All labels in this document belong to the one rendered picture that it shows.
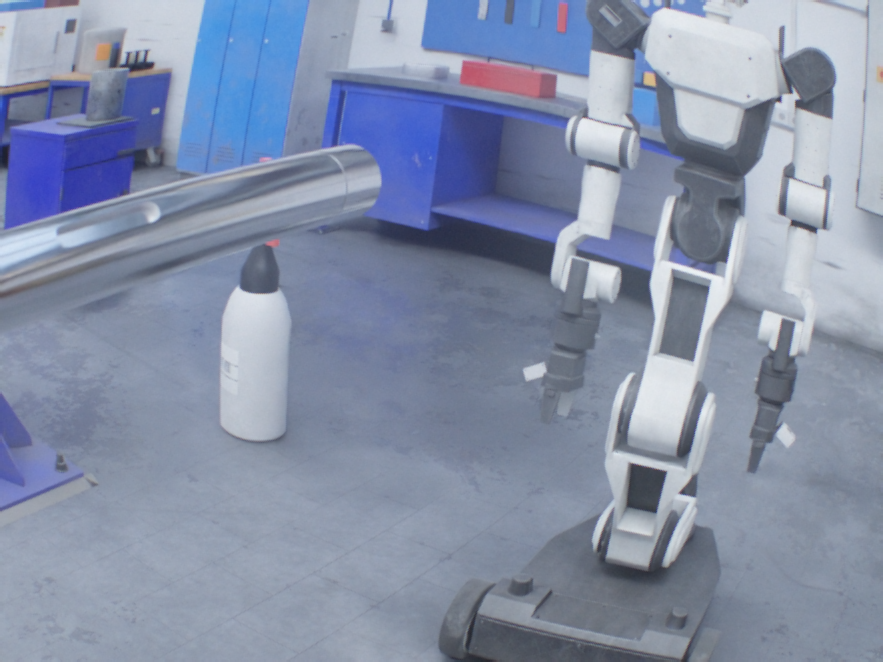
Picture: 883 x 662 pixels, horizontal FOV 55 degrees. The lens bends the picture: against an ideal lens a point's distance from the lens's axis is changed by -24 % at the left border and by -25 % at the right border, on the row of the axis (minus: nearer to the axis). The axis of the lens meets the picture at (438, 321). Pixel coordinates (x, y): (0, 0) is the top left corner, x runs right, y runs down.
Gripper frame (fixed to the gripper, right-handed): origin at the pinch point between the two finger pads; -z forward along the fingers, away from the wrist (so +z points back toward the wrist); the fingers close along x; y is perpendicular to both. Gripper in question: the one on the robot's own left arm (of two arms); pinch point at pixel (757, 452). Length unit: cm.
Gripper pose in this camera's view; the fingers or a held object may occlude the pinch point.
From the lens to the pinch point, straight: 189.8
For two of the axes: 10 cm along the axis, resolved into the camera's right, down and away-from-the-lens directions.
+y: 9.0, 2.3, -3.7
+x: -3.9, 0.4, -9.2
